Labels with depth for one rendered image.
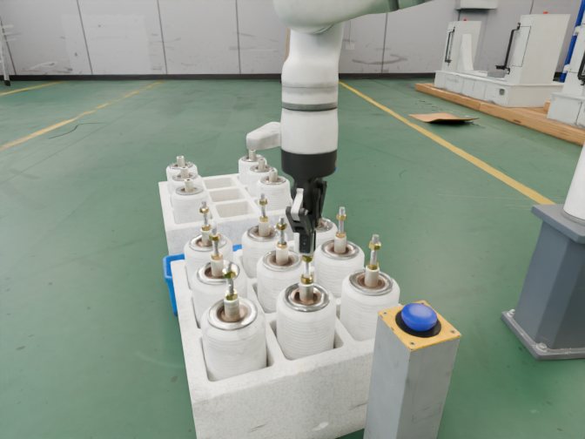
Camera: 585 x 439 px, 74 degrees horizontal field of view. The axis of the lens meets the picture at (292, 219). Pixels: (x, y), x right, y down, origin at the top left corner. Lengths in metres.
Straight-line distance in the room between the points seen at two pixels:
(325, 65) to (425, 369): 0.37
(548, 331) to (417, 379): 0.54
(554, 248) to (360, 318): 0.45
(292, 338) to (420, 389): 0.21
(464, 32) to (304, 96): 4.81
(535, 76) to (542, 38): 0.29
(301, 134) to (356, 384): 0.41
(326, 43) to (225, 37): 6.46
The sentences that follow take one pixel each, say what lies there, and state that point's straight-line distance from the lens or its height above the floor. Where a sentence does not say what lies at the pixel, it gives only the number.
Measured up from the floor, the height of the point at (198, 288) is 0.24.
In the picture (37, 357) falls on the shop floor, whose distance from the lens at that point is 1.04.
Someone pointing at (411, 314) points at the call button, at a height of 0.33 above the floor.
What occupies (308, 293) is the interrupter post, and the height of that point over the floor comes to 0.27.
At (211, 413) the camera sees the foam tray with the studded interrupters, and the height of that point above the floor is 0.15.
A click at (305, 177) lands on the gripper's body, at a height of 0.46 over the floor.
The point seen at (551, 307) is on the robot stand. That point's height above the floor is 0.12.
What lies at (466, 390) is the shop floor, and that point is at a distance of 0.89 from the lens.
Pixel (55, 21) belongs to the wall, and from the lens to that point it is 7.64.
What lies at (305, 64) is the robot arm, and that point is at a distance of 0.48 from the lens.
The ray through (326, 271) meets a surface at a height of 0.23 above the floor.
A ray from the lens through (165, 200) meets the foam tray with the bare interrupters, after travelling 1.23.
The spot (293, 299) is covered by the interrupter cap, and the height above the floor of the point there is 0.25.
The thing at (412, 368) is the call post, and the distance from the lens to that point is 0.49.
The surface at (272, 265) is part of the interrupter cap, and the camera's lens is 0.70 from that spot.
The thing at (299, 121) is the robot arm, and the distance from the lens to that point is 0.48.
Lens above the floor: 0.62
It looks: 25 degrees down
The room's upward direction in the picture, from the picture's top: straight up
